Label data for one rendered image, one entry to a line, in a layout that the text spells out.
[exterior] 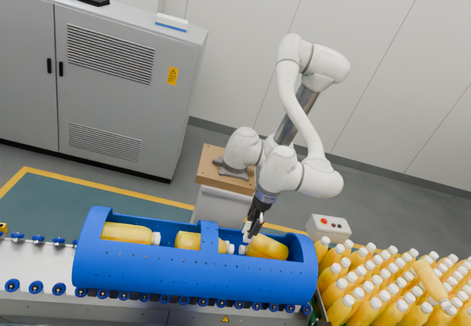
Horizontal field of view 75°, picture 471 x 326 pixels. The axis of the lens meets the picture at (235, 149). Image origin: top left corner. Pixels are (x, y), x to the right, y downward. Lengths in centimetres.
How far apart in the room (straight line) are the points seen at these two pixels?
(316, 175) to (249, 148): 67
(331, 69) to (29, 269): 142
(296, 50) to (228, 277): 92
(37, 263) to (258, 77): 306
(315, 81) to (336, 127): 292
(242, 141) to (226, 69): 226
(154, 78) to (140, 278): 177
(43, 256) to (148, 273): 50
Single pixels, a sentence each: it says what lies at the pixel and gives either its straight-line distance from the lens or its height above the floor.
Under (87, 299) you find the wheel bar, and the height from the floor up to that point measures 93.
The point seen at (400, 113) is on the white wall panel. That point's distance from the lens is 449.
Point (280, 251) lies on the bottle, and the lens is 137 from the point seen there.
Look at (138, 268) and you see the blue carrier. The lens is 115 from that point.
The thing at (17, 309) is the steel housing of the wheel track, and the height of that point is 86.
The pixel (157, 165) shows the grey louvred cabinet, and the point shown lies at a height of 23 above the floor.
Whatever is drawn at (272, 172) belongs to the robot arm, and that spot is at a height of 156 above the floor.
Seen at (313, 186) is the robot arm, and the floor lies 155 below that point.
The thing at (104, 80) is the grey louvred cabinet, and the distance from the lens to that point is 276.
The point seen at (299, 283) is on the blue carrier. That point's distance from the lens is 129.
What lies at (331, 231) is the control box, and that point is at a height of 109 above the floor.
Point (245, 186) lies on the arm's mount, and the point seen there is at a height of 106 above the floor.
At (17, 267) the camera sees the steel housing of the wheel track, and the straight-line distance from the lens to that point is 148.
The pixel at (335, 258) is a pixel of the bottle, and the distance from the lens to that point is 163.
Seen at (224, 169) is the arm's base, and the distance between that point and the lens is 176.
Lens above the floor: 212
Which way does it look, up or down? 32 degrees down
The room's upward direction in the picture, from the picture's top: 19 degrees clockwise
